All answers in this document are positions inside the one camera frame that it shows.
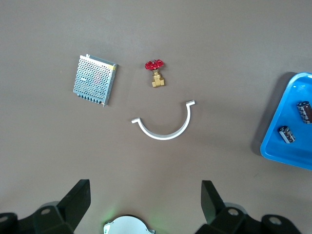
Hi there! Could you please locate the blue plastic tray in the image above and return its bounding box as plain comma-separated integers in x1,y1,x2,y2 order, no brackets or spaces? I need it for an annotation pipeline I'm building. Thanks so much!
260,72,312,171

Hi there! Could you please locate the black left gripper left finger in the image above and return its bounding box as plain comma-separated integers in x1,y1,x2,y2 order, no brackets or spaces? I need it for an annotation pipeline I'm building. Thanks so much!
33,179,91,234

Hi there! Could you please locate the short dark electrolytic capacitor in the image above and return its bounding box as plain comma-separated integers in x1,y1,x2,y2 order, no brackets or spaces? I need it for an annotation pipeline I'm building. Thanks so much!
278,125,296,144

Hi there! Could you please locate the white half-ring pipe clamp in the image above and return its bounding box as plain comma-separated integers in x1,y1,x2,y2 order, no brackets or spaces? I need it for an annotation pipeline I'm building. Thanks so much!
131,99,196,141

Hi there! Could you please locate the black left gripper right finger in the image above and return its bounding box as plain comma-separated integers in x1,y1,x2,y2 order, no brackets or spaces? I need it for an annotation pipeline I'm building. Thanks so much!
195,180,263,234

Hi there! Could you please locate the perforated metal power supply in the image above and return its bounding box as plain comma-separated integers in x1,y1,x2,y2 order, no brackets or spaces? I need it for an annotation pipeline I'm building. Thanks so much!
73,54,118,108

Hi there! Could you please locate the brass red valve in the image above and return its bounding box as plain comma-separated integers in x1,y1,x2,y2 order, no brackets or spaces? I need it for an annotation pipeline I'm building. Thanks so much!
144,58,166,88

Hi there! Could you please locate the long dark electrolytic capacitor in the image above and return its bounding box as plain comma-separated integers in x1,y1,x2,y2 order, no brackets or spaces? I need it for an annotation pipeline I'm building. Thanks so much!
296,100,312,124

